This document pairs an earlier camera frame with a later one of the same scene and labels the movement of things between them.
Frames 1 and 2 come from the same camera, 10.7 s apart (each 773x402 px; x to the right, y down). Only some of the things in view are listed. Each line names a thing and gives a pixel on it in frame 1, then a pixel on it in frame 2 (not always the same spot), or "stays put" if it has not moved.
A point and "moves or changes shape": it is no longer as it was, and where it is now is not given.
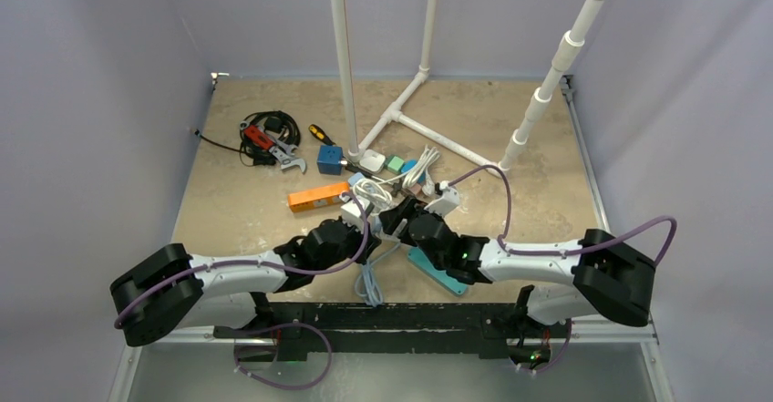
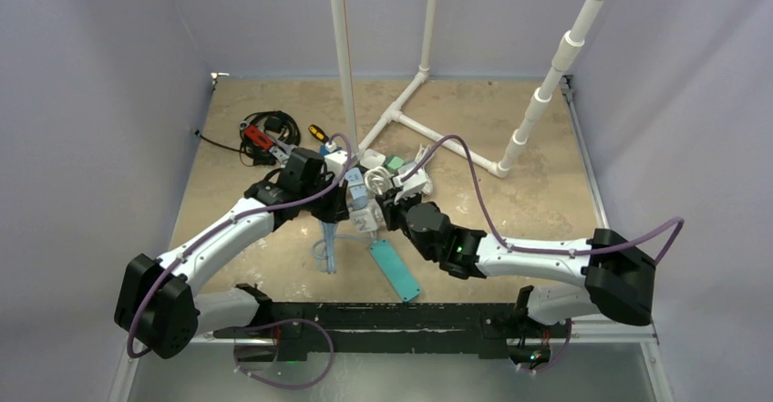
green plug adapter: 395,165 stays put
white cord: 374,193 moves or changes shape
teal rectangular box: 439,276 → 398,274
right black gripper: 397,218 stays put
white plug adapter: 373,161 stays put
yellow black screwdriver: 321,135 stays put
